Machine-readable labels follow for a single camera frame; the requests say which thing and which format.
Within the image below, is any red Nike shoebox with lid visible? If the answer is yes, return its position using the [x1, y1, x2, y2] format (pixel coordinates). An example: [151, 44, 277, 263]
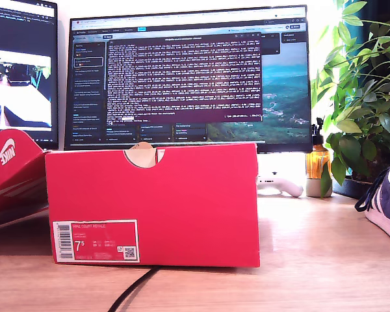
[0, 128, 261, 268]

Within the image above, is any navy blue suede shoe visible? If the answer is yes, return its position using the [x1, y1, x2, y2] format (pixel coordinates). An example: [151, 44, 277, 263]
[354, 164, 390, 245]

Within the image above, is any large black computer monitor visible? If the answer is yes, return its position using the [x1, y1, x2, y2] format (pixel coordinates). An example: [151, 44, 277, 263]
[64, 4, 314, 153]

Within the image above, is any white game controller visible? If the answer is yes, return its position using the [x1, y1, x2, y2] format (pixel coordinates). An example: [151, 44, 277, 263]
[257, 177, 305, 198]

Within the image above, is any amber pump bottle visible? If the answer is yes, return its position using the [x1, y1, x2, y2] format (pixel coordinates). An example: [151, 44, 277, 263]
[305, 116, 332, 179]

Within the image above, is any small white pot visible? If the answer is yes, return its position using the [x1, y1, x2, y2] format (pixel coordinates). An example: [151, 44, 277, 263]
[305, 177, 333, 198]

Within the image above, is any black planter tray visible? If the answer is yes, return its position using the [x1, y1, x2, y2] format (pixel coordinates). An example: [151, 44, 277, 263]
[331, 177, 374, 199]

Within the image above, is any green leafy houseplant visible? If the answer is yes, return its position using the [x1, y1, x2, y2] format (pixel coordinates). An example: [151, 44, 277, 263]
[311, 0, 390, 198]

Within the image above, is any small black computer monitor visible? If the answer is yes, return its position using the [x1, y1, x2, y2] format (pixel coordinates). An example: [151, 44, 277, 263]
[0, 0, 59, 151]

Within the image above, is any black cable on table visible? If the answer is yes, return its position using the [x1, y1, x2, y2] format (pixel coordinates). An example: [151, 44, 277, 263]
[109, 266, 162, 312]

